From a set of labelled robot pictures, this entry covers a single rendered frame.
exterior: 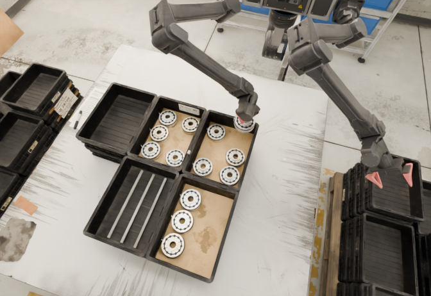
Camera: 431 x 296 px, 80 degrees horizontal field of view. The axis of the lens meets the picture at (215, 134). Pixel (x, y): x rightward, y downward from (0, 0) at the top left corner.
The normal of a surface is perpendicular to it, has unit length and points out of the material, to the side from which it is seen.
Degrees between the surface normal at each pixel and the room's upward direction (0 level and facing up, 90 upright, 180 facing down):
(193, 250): 0
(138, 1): 0
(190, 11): 50
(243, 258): 0
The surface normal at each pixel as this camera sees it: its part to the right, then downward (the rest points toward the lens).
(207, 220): 0.01, -0.48
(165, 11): 0.70, -0.15
